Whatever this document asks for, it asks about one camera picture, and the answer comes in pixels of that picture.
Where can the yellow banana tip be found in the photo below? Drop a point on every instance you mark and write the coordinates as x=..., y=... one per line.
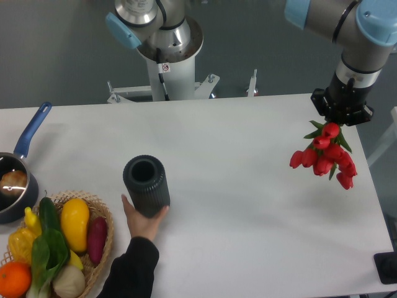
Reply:
x=74, y=260

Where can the blue handled saucepan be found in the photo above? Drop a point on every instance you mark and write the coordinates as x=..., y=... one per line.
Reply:
x=19, y=187

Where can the green cucumber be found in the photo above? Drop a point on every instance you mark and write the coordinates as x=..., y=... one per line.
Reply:
x=48, y=215

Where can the yellow bell pepper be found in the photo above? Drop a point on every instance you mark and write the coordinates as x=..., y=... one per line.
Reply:
x=20, y=245

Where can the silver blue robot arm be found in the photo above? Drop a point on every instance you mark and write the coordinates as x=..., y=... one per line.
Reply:
x=366, y=31

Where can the person's bare hand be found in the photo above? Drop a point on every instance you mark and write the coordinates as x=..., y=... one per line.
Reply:
x=138, y=224

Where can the yellow mango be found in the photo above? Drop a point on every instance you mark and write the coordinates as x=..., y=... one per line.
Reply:
x=74, y=224

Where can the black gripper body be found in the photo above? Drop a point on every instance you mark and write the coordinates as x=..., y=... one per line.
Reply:
x=343, y=107

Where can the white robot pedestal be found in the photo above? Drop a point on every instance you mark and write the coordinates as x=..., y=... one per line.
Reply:
x=170, y=59

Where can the dark grey ribbed vase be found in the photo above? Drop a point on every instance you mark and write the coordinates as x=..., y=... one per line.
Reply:
x=145, y=179

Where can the black sleeved forearm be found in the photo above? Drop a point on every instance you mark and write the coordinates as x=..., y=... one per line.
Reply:
x=132, y=273

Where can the black device on table edge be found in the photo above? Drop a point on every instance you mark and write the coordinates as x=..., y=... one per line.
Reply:
x=386, y=267

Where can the purple sweet potato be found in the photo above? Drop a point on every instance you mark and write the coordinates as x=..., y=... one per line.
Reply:
x=96, y=239

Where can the white metal table frame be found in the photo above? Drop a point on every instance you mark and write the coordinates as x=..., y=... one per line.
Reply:
x=166, y=87

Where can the small yellow squash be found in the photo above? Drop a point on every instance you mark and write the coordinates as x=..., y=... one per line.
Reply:
x=32, y=222

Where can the woven wicker basket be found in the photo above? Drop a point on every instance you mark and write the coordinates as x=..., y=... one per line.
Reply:
x=97, y=208

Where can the orange fruit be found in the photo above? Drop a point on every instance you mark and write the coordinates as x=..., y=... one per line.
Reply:
x=16, y=279

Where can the beige garlic bulb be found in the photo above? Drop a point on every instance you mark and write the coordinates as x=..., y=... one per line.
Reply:
x=69, y=283

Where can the green bok choy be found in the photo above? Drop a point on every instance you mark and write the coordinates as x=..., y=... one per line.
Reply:
x=49, y=254

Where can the red tulip bouquet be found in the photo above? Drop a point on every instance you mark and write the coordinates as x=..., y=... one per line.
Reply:
x=327, y=154

